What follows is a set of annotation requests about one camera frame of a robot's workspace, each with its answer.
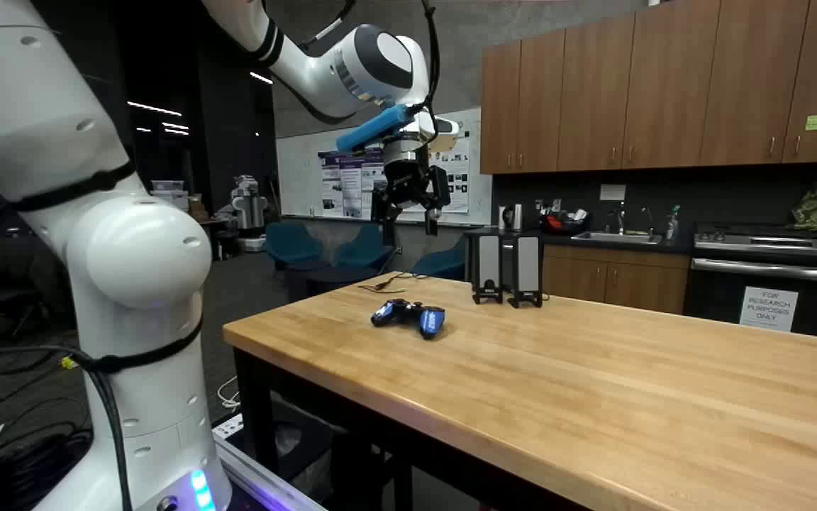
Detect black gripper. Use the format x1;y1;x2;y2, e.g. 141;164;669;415
369;155;454;250

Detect blue black game controller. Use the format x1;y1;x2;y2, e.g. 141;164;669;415
369;296;452;342

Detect robot base platform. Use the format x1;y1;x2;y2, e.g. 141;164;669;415
208;411;328;511

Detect teal lounge chair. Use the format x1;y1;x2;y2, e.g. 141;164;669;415
412;234;467;280
332;222;398;280
260;216;325;271

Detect black stand on table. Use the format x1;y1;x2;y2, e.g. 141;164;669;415
467;226;508;307

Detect whiteboard with posters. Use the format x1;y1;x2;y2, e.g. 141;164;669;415
271;105;497;230

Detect black upright speaker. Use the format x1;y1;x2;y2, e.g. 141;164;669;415
504;230;548;313

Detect wooden base cabinet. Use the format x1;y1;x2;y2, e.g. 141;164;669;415
540;242;694;314

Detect wooden butcher block table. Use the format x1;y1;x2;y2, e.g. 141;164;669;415
218;269;817;511

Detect white paper notice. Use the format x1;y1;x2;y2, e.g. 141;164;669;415
737;284;803;335

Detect stainless steel oven range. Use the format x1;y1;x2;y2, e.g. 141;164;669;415
683;225;817;342

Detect thin black cable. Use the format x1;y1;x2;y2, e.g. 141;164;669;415
372;269;430;291

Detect wooden wall cabinets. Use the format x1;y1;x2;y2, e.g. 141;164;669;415
476;0;817;178

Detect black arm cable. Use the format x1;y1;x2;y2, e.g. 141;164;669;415
60;349;140;511

